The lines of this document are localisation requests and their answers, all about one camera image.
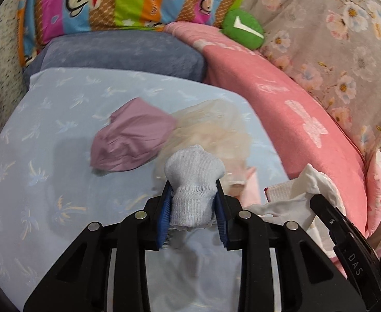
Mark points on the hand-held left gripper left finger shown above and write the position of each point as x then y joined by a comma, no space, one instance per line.
163,211

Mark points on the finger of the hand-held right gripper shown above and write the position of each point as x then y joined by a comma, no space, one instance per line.
349,250

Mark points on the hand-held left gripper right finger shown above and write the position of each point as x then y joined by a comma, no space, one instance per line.
221,214

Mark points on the pale pink cloth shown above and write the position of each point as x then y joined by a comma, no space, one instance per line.
250,188

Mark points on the light blue knit sock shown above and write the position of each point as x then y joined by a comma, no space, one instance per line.
190,182

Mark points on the mauve cloth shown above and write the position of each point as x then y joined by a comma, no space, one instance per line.
128,136

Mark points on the cream translucent plastic bag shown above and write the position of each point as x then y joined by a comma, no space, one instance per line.
210,126

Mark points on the small pink pillow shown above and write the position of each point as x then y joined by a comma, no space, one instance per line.
377,195

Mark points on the pink bow print blanket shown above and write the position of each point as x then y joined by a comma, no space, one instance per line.
291,104

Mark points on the light blue patterned sheet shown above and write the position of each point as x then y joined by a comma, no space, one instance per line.
63,120

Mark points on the blue-grey plush pillow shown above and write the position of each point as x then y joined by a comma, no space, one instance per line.
112,52

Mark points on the green round cushion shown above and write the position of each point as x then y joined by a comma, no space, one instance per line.
242,29

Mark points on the grey floral quilt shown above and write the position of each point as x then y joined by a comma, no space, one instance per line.
339,39

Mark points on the striped monkey print pillow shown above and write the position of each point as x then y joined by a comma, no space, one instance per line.
112,0

